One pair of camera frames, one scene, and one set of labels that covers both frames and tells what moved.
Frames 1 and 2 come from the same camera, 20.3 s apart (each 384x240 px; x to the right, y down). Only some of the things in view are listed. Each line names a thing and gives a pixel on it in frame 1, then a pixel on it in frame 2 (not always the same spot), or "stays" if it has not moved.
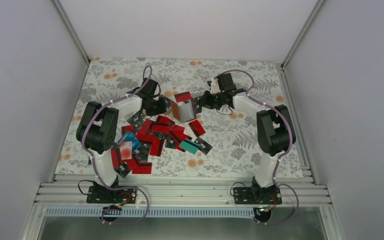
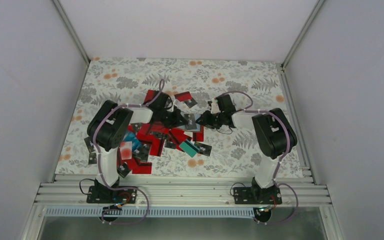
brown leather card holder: [184, 111] → [192, 126]
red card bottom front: [142, 168] stays
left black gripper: [162, 108] → [175, 122]
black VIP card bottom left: [123, 170] stays
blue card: [130, 136] stays
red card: [183, 96] stays
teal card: [189, 146] stays
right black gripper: [205, 101] → [206, 122]
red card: [197, 128] → [198, 136]
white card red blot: [126, 147] stays
